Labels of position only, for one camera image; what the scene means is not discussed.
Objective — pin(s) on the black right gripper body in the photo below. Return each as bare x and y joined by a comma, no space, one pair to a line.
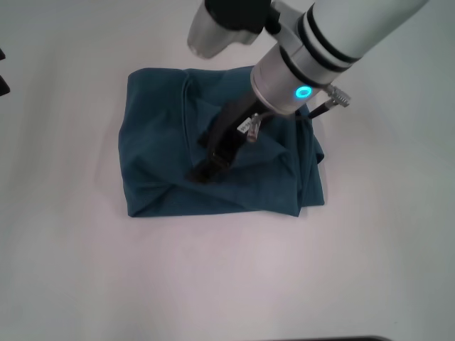
227,135

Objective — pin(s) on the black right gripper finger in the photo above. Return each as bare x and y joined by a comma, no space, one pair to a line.
208,170

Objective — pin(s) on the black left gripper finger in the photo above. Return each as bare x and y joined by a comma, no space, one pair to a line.
1,54
3,87

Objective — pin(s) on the teal blue printed t-shirt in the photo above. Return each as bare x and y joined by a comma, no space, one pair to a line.
156,142

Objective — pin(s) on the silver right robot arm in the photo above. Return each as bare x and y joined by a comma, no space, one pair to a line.
320,42

